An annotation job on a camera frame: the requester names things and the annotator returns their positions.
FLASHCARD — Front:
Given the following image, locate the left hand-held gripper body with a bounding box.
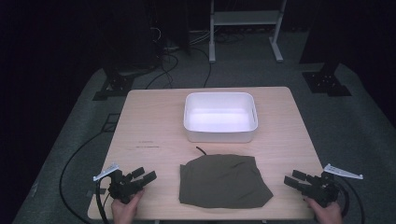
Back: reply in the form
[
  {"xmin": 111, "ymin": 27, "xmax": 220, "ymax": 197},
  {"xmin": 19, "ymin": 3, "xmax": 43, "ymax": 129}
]
[{"xmin": 92, "ymin": 161, "xmax": 148, "ymax": 205}]

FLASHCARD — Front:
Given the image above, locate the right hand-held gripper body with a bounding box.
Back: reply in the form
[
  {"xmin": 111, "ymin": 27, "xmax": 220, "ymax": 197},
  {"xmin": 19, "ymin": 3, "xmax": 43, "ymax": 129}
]
[{"xmin": 303, "ymin": 163, "xmax": 364, "ymax": 209}]

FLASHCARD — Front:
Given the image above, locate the olive green cloth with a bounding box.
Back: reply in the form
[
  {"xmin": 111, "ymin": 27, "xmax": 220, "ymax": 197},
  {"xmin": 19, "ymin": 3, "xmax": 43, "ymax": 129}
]
[{"xmin": 178, "ymin": 146, "xmax": 275, "ymax": 210}]

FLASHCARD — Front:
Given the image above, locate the white plastic bin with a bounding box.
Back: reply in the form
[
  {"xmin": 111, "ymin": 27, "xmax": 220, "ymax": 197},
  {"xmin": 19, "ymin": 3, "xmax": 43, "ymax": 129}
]
[{"xmin": 182, "ymin": 91, "xmax": 260, "ymax": 145}]

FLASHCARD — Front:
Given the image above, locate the person's left hand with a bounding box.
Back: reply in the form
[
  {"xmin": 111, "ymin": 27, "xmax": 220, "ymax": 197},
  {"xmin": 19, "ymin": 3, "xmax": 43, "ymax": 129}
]
[{"xmin": 110, "ymin": 189, "xmax": 146, "ymax": 224}]

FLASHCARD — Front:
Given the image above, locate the person's right hand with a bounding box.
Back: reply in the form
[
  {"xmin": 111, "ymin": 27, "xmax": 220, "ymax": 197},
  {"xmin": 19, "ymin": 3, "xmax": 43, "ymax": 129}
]
[{"xmin": 304, "ymin": 197, "xmax": 344, "ymax": 224}]

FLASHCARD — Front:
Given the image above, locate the black stand base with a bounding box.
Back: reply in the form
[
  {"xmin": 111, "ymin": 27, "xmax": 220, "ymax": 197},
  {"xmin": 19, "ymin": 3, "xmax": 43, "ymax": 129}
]
[
  {"xmin": 92, "ymin": 65, "xmax": 138, "ymax": 102},
  {"xmin": 301, "ymin": 61, "xmax": 353, "ymax": 98}
]

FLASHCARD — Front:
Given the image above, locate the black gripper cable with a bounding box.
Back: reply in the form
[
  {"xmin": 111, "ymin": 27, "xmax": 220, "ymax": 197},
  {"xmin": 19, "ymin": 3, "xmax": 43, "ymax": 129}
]
[
  {"xmin": 333, "ymin": 176, "xmax": 366, "ymax": 224},
  {"xmin": 94, "ymin": 178, "xmax": 112, "ymax": 224}
]

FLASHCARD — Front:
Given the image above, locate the black floor cable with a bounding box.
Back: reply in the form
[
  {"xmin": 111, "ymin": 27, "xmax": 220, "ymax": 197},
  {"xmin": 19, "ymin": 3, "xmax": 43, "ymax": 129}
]
[
  {"xmin": 59, "ymin": 130, "xmax": 110, "ymax": 224},
  {"xmin": 144, "ymin": 51, "xmax": 180, "ymax": 91},
  {"xmin": 189, "ymin": 46, "xmax": 213, "ymax": 89}
]

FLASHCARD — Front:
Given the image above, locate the white metal desk frame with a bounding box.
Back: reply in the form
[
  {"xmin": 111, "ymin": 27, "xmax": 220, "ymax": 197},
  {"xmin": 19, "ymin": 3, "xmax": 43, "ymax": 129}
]
[{"xmin": 208, "ymin": 0, "xmax": 289, "ymax": 64}]

